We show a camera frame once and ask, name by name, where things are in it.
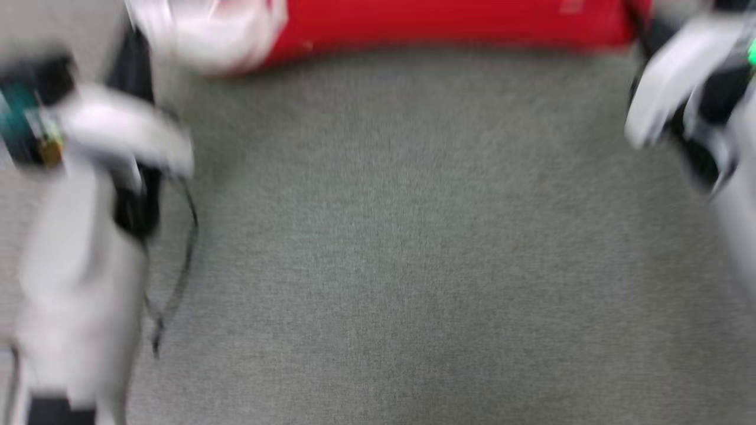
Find red garment with white stripes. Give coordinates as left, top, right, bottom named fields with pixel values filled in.
left=125, top=0, right=653, bottom=76

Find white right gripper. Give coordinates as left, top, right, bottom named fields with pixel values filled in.
left=624, top=12, right=756, bottom=195

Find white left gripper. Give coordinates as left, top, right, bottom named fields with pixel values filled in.
left=54, top=27, right=197, bottom=240

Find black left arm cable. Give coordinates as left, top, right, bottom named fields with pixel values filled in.
left=144, top=177, right=200, bottom=359

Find grey fabric sofa cushion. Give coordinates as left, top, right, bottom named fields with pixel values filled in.
left=0, top=0, right=756, bottom=425

